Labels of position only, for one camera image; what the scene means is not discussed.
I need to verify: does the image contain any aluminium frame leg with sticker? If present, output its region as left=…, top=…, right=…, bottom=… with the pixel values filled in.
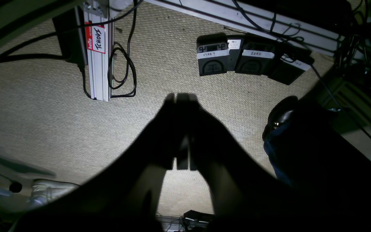
left=81, top=0, right=114, bottom=102

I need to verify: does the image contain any black power adapter box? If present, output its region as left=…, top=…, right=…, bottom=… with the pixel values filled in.
left=52, top=6, right=88, bottom=66

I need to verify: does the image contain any aluminium frame rail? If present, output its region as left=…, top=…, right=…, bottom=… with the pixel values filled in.
left=147, top=0, right=363, bottom=58

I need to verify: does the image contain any black cable loop on floor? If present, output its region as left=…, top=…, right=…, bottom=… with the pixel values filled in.
left=108, top=0, right=144, bottom=98

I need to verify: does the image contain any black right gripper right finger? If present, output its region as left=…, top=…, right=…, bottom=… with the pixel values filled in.
left=176, top=93, right=302, bottom=232

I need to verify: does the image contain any black shoe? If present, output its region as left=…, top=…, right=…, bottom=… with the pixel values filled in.
left=262, top=96, right=371, bottom=199

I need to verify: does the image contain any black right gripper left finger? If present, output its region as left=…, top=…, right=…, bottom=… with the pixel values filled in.
left=22, top=93, right=177, bottom=232

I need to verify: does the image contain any black pedal labelled zero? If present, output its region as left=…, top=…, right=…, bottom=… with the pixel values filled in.
left=235, top=37, right=276, bottom=75

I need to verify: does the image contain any black pedal labelled start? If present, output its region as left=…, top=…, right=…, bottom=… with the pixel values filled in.
left=197, top=33, right=229, bottom=76

